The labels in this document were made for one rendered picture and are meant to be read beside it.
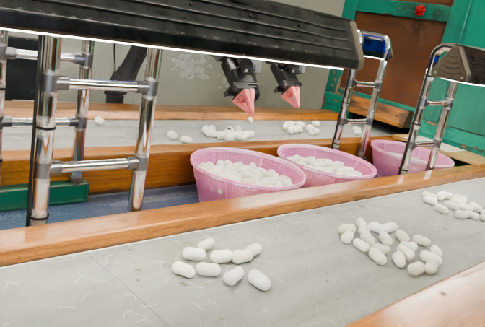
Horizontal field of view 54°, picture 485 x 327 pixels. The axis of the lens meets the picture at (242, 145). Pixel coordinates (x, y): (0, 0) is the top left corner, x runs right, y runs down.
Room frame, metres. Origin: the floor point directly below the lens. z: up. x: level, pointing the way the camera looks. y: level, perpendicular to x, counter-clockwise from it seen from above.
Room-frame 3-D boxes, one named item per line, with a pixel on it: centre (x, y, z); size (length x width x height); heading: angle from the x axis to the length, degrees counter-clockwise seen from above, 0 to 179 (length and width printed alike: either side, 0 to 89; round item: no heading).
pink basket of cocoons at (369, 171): (1.23, -0.23, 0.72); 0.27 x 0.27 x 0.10
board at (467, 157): (1.67, -0.71, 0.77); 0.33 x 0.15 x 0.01; 43
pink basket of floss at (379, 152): (1.52, -0.55, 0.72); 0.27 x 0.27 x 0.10
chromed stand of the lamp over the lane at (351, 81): (1.55, -0.29, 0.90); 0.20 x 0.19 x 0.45; 133
